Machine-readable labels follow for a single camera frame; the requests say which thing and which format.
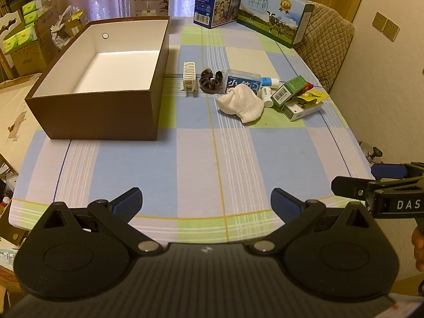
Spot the brown cardboard box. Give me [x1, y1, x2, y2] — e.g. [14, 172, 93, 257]
[25, 16, 171, 140]

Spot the light blue cow milk box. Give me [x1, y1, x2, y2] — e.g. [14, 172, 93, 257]
[236, 0, 315, 48]

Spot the dark brown scrunchie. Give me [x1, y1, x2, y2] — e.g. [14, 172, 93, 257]
[199, 67, 226, 94]

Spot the white plastic clip rack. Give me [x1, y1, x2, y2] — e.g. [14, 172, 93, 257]
[180, 61, 198, 92]

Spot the beige wall socket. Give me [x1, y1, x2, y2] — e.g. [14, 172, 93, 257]
[384, 19, 400, 42]
[372, 11, 389, 31]

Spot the checkered tablecloth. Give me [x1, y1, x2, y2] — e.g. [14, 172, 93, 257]
[10, 16, 376, 244]

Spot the small white box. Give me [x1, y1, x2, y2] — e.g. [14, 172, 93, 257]
[281, 101, 323, 121]

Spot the quilted beige chair cover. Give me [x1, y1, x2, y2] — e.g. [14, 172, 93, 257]
[293, 2, 355, 90]

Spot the dark blue milk carton box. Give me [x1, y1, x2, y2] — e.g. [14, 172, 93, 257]
[193, 0, 250, 29]

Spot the white sock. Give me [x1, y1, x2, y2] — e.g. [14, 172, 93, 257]
[216, 84, 265, 124]

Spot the stack of green tissue packs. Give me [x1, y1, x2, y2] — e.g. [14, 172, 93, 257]
[2, 0, 47, 54]

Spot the yellow snack packet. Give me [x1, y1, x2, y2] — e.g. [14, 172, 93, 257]
[291, 89, 330, 108]

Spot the beige printed blanket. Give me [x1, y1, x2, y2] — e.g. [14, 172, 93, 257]
[0, 73, 43, 160]

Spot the small white bottle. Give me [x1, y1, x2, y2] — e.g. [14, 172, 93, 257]
[259, 87, 275, 108]

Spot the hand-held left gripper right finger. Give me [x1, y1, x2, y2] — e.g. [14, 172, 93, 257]
[247, 188, 387, 256]

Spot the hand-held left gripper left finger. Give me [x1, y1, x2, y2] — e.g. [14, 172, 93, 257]
[28, 187, 164, 256]

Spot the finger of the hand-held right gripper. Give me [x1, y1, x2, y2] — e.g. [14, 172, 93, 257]
[331, 175, 377, 202]
[370, 162, 424, 180]

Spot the green medicine box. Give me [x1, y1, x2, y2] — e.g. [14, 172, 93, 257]
[270, 75, 313, 108]

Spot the plain cardboard carton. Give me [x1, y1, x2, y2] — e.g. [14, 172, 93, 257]
[7, 38, 54, 75]

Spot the person's right hand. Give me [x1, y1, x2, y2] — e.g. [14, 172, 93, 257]
[412, 228, 424, 272]

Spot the clear plastic box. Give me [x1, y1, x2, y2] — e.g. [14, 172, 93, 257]
[224, 69, 263, 95]

